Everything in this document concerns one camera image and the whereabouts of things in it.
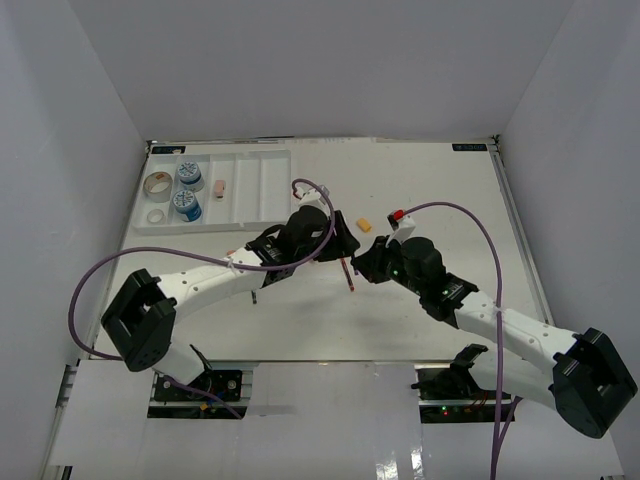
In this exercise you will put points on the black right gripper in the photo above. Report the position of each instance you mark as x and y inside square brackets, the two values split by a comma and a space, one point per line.
[371, 263]

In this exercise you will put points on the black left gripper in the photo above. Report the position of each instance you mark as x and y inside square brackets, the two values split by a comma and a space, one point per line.
[341, 245]

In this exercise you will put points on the red gel pen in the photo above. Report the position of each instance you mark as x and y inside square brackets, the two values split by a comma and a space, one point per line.
[347, 275]

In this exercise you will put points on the blue slime jar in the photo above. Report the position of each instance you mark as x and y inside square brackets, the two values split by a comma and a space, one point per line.
[190, 176]
[186, 205]

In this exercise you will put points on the small clear tape roll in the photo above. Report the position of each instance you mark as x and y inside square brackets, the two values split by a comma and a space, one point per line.
[156, 217]

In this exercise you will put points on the large clear tape roll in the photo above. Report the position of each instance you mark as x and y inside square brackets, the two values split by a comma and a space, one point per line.
[157, 187]

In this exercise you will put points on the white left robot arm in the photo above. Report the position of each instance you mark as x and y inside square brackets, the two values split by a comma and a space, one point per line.
[140, 319]

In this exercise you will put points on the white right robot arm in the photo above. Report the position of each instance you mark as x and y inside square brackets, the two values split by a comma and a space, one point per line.
[579, 375]

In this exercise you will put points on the yellow cap near tape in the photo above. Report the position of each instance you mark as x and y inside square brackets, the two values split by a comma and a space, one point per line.
[364, 225]

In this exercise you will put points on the white compartment tray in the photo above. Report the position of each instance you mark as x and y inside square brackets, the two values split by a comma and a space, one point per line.
[258, 189]

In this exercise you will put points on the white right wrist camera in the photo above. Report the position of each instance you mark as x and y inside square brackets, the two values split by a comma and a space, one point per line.
[402, 227]

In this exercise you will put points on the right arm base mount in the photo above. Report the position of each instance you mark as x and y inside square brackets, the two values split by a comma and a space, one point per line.
[449, 394]

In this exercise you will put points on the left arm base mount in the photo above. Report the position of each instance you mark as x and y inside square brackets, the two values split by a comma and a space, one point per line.
[225, 384]

